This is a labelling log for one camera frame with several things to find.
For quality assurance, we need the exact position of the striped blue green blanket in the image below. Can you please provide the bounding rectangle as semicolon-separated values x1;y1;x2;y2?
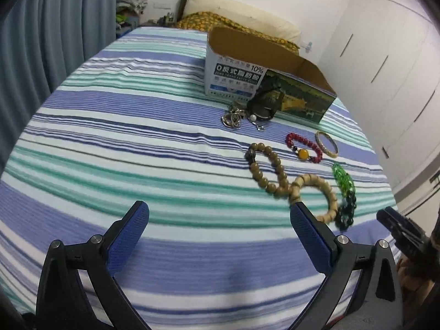
0;26;401;330

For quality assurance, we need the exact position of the red bead bracelet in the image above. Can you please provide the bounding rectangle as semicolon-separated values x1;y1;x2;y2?
285;132;323;163

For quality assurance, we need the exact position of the gold bangle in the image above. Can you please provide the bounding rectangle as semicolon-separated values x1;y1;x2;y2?
316;130;339;159

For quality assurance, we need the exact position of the cream pillow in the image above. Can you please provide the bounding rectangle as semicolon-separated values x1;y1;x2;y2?
184;0;302;44

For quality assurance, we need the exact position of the tan cylinder bead bracelet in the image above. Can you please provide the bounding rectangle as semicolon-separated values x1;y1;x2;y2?
287;174;339;224

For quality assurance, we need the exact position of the silver keyring with mesh pendant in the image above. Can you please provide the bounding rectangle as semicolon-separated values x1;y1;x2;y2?
221;101;247;130

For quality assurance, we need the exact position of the person's right hand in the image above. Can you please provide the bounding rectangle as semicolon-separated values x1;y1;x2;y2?
395;257;434;305

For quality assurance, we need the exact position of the white wardrobe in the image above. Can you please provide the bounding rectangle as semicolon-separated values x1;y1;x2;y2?
319;0;440;195

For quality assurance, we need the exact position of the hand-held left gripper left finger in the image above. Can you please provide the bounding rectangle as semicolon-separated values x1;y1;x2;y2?
36;200;152;330

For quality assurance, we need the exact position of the black bead bracelet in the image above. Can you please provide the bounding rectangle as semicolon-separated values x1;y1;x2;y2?
335;194;357;230

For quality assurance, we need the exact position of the printed cardboard box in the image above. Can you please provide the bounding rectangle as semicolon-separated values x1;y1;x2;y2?
205;26;337;123

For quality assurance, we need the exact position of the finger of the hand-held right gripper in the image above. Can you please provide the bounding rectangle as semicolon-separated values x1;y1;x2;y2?
376;206;431;259

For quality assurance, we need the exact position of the green glass bead bracelet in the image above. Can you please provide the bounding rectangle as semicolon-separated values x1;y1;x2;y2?
331;163;356;197

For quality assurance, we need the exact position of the blue grey curtain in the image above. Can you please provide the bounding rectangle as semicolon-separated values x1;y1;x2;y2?
0;0;135;188

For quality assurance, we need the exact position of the dark wooden nightstand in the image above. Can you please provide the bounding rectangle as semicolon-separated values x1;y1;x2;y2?
139;16;179;29

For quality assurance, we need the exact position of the brown round bead bracelet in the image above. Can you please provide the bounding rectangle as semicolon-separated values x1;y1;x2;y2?
244;142;290;199

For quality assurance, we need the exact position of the pile of clothes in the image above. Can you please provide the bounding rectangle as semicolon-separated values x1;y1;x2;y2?
115;0;149;39

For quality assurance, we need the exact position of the yellow floral bedspread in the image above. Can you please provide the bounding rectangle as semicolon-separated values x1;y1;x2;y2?
175;11;300;55

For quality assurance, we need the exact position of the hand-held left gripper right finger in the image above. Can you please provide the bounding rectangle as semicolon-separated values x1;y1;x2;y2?
290;201;403;330

